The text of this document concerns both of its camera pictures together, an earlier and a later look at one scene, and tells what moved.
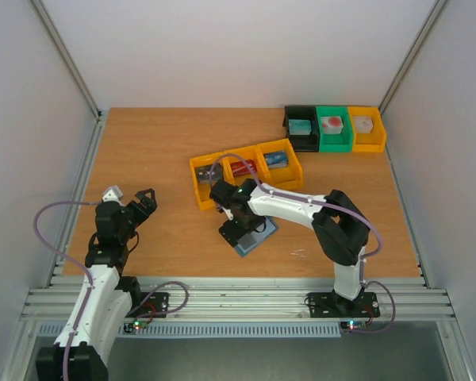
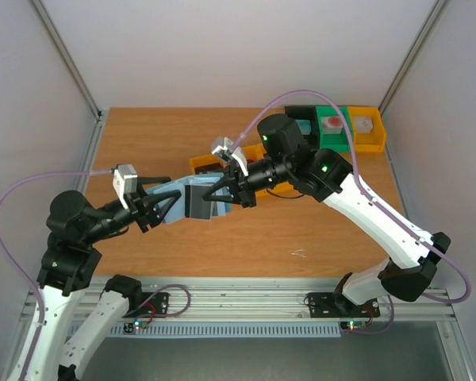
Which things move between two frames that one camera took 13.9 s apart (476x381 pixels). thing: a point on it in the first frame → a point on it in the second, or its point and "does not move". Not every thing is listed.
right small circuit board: [353, 325] does not move
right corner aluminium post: [436, 9] does not move
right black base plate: [328, 305] does not move
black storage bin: [302, 142] does not move
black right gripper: [234, 232] → [241, 185]
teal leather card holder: [253, 239] → [178, 212]
